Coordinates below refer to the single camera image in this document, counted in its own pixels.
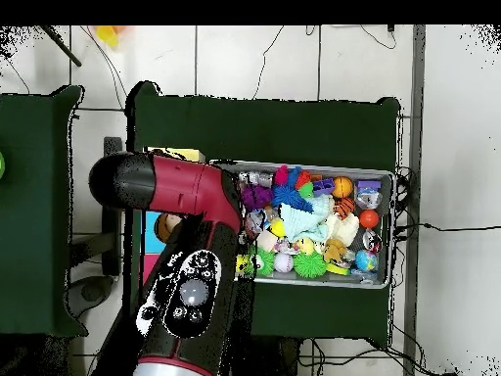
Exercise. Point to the small globe ball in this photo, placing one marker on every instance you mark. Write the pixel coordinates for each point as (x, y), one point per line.
(366, 260)

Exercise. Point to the yellow object on floor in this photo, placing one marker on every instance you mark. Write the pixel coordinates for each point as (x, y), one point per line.
(106, 35)

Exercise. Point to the white baseball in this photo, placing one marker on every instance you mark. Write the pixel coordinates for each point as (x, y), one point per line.
(283, 262)

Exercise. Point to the light blue knitted cloth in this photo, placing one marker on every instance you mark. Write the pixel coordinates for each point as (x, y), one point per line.
(301, 223)

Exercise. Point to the brown teddy bear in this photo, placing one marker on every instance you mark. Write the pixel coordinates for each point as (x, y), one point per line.
(334, 250)

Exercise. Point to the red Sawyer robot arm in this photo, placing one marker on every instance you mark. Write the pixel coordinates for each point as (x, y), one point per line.
(184, 188)

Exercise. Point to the blue spiky ball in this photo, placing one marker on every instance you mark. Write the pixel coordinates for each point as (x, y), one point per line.
(287, 196)

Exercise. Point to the orange ball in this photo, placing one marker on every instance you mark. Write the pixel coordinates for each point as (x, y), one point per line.
(369, 219)

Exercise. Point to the green spiky toy with eyes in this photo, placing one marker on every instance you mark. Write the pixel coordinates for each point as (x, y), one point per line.
(266, 263)

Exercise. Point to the black upright panel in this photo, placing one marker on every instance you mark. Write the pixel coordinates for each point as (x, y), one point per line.
(111, 235)

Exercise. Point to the green round object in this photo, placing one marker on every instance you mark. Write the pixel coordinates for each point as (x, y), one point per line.
(1, 166)

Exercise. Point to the black rod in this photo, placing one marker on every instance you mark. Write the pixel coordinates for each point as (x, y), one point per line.
(62, 47)

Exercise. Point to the dark green side tablecloth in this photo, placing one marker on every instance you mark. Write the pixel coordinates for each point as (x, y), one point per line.
(35, 274)

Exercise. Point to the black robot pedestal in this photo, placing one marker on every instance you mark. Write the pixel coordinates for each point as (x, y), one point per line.
(280, 358)

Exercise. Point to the small basketball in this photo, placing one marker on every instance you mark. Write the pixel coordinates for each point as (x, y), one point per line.
(343, 187)

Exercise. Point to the tiger plush toy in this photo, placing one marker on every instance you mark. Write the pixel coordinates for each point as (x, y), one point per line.
(344, 207)

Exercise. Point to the green spiky ball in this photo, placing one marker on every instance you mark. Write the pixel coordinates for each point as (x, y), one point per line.
(310, 265)

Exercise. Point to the wooden box with three holes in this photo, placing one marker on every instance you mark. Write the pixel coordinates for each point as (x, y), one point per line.
(150, 239)

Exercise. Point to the small patterned cloth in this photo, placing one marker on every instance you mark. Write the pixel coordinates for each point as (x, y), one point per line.
(285, 246)

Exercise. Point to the purple spiky ball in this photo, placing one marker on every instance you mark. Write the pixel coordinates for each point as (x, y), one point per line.
(258, 197)

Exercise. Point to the grey round base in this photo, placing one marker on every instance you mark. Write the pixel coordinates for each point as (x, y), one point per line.
(92, 291)

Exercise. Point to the shallow mesh bin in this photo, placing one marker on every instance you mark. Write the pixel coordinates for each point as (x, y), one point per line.
(332, 280)

